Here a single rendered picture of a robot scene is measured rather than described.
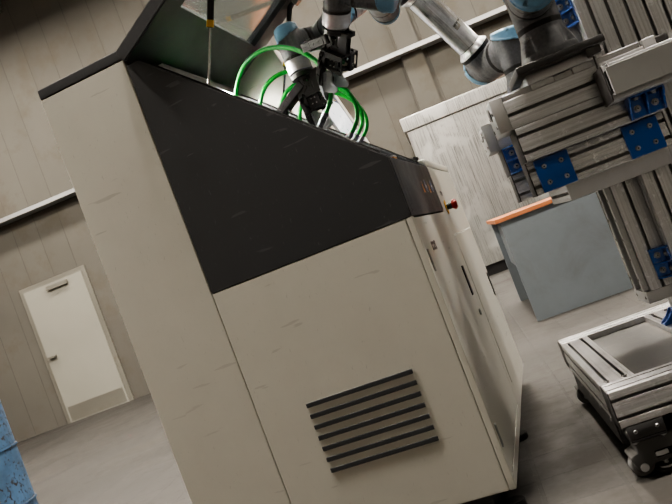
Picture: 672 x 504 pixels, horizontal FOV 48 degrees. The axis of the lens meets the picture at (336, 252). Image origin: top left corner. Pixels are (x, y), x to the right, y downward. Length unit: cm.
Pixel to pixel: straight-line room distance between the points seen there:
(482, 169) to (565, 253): 469
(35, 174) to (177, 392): 1045
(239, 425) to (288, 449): 15
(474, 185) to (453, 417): 750
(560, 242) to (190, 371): 309
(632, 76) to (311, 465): 125
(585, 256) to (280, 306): 306
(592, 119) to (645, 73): 18
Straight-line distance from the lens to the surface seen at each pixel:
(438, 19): 262
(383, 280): 192
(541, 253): 476
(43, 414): 1274
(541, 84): 202
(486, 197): 935
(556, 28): 206
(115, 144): 218
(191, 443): 218
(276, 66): 276
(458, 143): 939
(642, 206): 228
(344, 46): 207
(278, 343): 202
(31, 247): 1249
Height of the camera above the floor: 73
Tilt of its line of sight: 1 degrees up
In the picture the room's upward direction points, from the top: 21 degrees counter-clockwise
